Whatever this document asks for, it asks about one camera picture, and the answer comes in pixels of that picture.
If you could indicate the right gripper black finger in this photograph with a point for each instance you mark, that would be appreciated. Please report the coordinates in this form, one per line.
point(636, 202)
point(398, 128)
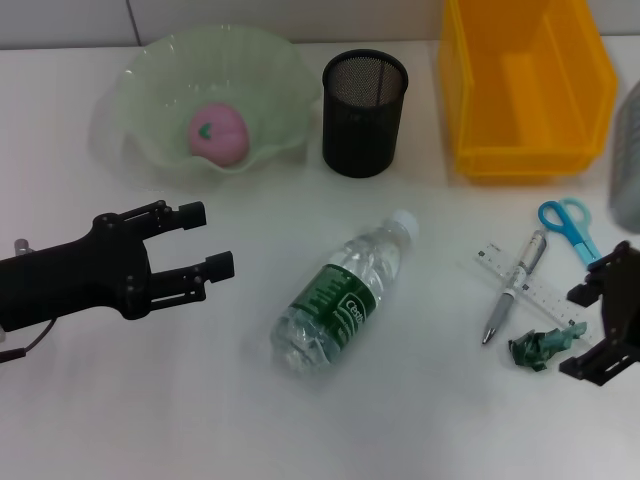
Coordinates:
point(585, 294)
point(600, 365)

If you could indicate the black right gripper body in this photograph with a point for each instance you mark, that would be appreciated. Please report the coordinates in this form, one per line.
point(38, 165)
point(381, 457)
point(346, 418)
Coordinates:
point(625, 300)

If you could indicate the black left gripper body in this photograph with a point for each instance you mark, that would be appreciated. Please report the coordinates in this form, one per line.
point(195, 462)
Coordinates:
point(75, 280)

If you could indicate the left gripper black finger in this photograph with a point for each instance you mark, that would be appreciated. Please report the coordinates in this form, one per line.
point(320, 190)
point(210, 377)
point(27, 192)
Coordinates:
point(220, 266)
point(192, 215)

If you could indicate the blue scissors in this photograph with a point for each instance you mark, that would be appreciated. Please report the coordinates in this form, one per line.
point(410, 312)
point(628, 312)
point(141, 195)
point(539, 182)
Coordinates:
point(582, 245)

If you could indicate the dark green plastic lump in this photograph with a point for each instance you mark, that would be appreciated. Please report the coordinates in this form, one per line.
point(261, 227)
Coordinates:
point(527, 352)

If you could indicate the transparent plastic ruler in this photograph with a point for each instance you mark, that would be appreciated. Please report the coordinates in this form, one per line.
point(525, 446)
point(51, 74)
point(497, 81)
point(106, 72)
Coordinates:
point(495, 255)

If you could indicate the clear green-label water bottle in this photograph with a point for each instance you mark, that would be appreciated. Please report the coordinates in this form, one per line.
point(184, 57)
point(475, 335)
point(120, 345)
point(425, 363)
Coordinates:
point(340, 300)

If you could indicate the grey white pen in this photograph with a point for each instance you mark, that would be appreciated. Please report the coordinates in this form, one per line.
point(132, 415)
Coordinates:
point(520, 275)

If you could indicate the pink toy peach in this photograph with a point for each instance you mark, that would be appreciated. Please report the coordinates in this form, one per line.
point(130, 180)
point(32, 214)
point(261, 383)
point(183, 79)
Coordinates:
point(225, 135)

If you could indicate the black mesh pen holder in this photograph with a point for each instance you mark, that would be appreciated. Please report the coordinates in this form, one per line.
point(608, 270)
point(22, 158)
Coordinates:
point(360, 145)

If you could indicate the green wavy glass bowl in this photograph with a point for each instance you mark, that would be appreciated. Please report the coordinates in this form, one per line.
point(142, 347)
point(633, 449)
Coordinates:
point(165, 75)

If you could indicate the yellow plastic bin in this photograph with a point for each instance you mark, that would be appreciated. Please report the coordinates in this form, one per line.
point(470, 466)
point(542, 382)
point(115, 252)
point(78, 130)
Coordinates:
point(525, 160)

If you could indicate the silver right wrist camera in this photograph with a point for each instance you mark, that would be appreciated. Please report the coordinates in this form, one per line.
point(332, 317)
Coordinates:
point(627, 165)

